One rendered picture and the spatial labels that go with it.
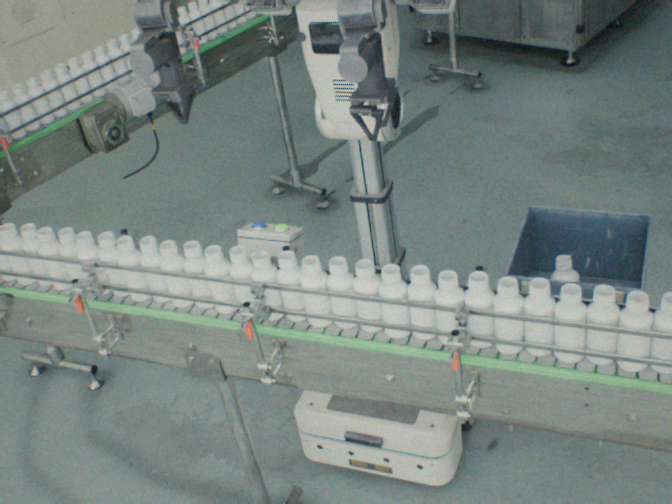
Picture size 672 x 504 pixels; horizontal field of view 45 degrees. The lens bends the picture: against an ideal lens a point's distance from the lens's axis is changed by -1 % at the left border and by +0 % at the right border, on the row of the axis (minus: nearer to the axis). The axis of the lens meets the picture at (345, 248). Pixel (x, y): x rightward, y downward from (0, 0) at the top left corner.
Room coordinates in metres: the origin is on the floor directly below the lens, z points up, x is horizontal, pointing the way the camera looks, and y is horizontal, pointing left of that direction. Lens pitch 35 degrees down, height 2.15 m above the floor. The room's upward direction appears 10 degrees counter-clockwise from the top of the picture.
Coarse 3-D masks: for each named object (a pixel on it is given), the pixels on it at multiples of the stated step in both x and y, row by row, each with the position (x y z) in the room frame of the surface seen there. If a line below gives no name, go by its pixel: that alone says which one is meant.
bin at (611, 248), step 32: (544, 224) 1.76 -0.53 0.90; (576, 224) 1.73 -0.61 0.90; (608, 224) 1.69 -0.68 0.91; (640, 224) 1.66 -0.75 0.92; (512, 256) 1.58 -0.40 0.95; (544, 256) 1.76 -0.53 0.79; (576, 256) 1.73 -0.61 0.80; (608, 256) 1.69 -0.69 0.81; (640, 256) 1.66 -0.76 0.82; (640, 288) 1.63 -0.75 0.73
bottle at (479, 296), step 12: (480, 276) 1.26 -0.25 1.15; (468, 288) 1.26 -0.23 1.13; (480, 288) 1.23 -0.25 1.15; (468, 300) 1.23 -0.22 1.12; (480, 300) 1.22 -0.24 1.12; (492, 300) 1.23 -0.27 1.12; (480, 324) 1.22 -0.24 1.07; (492, 324) 1.22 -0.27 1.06; (492, 336) 1.22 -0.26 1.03; (480, 348) 1.22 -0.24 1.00
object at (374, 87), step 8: (376, 64) 1.45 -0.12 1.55; (384, 64) 1.47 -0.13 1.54; (376, 72) 1.45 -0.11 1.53; (384, 72) 1.46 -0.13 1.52; (368, 80) 1.45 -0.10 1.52; (376, 80) 1.45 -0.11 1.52; (384, 80) 1.46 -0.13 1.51; (392, 80) 1.49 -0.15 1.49; (360, 88) 1.46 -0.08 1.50; (368, 88) 1.45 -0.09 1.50; (376, 88) 1.45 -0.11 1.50; (384, 88) 1.46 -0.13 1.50; (352, 96) 1.45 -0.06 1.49; (360, 96) 1.44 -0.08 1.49; (368, 96) 1.44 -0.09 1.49; (376, 96) 1.43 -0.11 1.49; (384, 96) 1.43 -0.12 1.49; (352, 104) 1.44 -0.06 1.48; (376, 104) 1.42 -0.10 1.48
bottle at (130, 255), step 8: (120, 240) 1.61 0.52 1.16; (128, 240) 1.62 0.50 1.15; (120, 248) 1.59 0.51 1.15; (128, 248) 1.59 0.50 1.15; (136, 248) 1.61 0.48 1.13; (120, 256) 1.59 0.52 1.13; (128, 256) 1.58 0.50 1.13; (136, 256) 1.59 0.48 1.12; (120, 264) 1.58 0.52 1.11; (128, 264) 1.57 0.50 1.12; (136, 264) 1.58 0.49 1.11; (128, 272) 1.58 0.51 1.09; (136, 272) 1.58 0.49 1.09; (128, 280) 1.58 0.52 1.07; (136, 280) 1.58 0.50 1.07; (144, 280) 1.58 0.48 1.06; (136, 288) 1.57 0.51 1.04; (144, 288) 1.58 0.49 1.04; (136, 296) 1.58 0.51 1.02; (144, 296) 1.58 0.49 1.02; (152, 296) 1.59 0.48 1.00
